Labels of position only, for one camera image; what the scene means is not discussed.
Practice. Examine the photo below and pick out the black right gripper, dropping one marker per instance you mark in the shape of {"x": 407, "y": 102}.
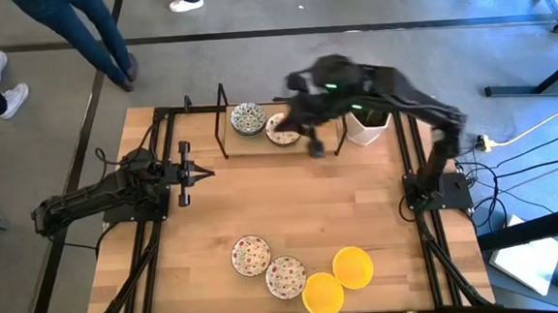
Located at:
{"x": 312, "y": 106}

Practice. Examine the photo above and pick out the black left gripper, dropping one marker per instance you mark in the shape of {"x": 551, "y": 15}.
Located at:
{"x": 185, "y": 174}

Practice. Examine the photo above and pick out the green bowl red fruit print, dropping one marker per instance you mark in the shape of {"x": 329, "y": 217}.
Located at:
{"x": 286, "y": 277}
{"x": 278, "y": 139}
{"x": 250, "y": 255}

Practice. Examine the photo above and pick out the teal bowl dark floral print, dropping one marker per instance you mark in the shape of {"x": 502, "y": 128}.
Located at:
{"x": 248, "y": 118}

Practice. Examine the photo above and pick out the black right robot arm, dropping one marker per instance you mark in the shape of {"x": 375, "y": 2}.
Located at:
{"x": 416, "y": 102}

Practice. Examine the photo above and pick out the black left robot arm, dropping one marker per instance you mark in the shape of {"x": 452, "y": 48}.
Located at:
{"x": 92, "y": 197}

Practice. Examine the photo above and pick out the wooden riser shelf black legs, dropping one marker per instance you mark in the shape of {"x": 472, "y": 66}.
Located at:
{"x": 259, "y": 145}

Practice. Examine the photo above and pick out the yellow plastic bowl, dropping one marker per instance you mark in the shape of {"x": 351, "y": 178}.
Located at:
{"x": 323, "y": 294}
{"x": 353, "y": 267}

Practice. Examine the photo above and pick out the yellow white power strip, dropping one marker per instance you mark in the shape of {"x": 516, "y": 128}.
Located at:
{"x": 483, "y": 143}

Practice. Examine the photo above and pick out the black stand legs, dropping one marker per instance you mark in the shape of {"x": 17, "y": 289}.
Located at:
{"x": 513, "y": 90}

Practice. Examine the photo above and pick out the white box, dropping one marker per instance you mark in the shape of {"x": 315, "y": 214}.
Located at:
{"x": 528, "y": 262}

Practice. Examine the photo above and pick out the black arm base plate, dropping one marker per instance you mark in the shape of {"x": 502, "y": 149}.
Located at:
{"x": 458, "y": 191}
{"x": 158, "y": 213}

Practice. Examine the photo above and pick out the black workstation frame beam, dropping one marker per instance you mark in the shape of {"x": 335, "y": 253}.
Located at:
{"x": 531, "y": 231}

